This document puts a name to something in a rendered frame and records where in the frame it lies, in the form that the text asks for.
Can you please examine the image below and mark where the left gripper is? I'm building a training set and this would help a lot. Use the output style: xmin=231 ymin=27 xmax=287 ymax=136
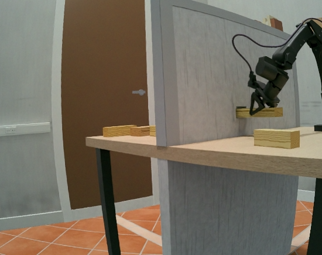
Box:
xmin=249 ymin=74 xmax=282 ymax=116

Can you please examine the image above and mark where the grey panel wall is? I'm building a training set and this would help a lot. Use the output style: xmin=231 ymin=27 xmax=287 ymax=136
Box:
xmin=150 ymin=0 xmax=300 ymax=255

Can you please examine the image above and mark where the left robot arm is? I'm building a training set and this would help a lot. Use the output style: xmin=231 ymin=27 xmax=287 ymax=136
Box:
xmin=255 ymin=20 xmax=322 ymax=91

